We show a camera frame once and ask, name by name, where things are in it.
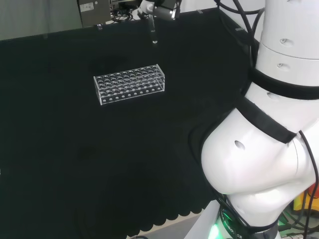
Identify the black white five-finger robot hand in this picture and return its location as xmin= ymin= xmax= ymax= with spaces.
xmin=148 ymin=0 xmax=181 ymax=33

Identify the clear glass test tube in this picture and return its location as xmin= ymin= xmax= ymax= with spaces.
xmin=149 ymin=16 xmax=159 ymax=46

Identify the clear plastic test tube rack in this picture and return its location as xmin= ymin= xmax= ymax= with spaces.
xmin=93 ymin=64 xmax=166 ymax=107

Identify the grey metal cabinet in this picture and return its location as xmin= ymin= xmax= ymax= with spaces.
xmin=76 ymin=0 xmax=112 ymax=27

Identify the black bench cloth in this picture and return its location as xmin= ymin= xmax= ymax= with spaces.
xmin=0 ymin=6 xmax=260 ymax=237

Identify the yellow stop button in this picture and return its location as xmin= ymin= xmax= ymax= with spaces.
xmin=293 ymin=187 xmax=312 ymax=213

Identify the white wrist camera shell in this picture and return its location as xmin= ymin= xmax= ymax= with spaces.
xmin=137 ymin=0 xmax=155 ymax=16

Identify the black cable pile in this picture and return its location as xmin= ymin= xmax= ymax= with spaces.
xmin=106 ymin=8 xmax=141 ymax=25

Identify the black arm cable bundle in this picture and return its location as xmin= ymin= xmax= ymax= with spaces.
xmin=214 ymin=0 xmax=266 ymax=69

